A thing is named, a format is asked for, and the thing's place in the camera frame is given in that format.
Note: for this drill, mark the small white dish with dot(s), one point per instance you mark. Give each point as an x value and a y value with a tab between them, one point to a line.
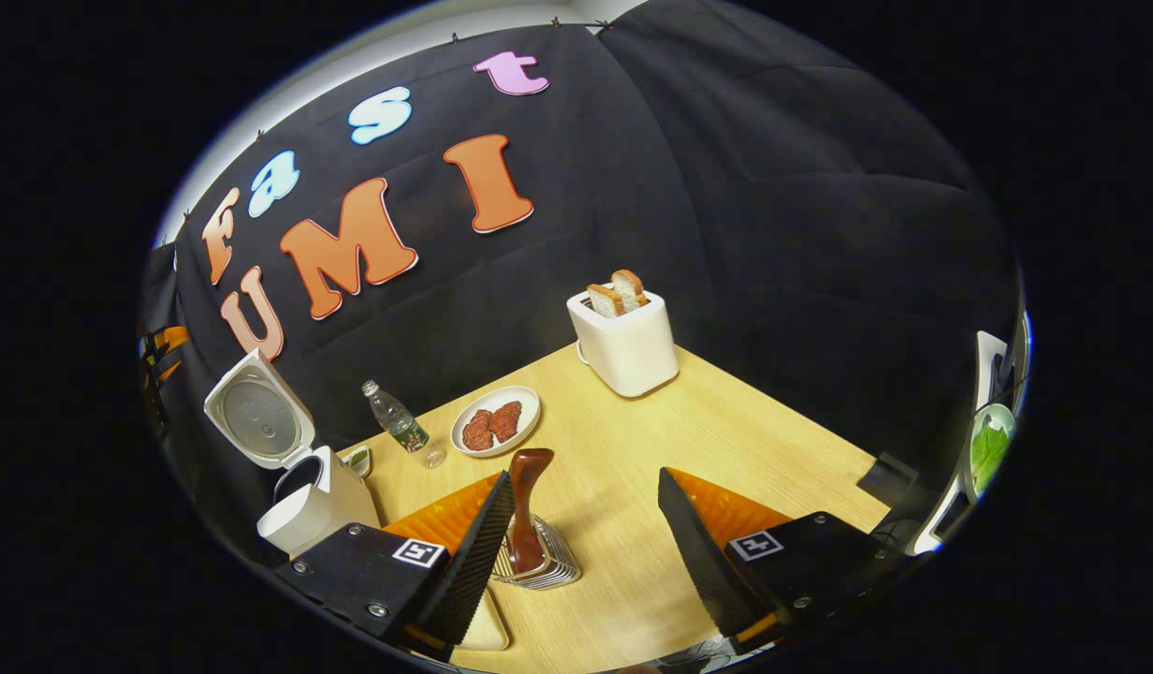
358	461

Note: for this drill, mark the green leaf plate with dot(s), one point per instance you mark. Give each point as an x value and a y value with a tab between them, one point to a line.
991	449

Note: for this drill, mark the white toaster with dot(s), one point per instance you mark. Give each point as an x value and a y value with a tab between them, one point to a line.
633	351

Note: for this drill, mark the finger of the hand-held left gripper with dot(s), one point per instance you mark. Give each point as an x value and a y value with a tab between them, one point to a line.
169	337

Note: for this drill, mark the red meat slice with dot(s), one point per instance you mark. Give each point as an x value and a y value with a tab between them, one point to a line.
477	431
506	421

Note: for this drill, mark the white oval plate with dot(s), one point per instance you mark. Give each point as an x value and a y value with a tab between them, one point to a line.
530	402

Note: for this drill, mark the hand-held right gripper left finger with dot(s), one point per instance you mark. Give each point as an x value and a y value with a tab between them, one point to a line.
469	571

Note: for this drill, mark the small black block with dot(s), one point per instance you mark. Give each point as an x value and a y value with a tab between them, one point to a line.
887	479

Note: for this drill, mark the clear plastic water bottle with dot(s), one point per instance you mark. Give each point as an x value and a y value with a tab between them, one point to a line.
403	431

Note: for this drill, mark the white rice cooker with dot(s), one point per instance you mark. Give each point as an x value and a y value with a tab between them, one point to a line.
319	505

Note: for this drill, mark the brown wooden spoon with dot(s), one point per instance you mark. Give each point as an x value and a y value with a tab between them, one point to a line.
528	505

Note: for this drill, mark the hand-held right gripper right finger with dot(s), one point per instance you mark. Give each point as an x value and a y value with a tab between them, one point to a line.
703	562

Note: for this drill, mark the clear plastic tray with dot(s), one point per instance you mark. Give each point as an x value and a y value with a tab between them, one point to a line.
488	627

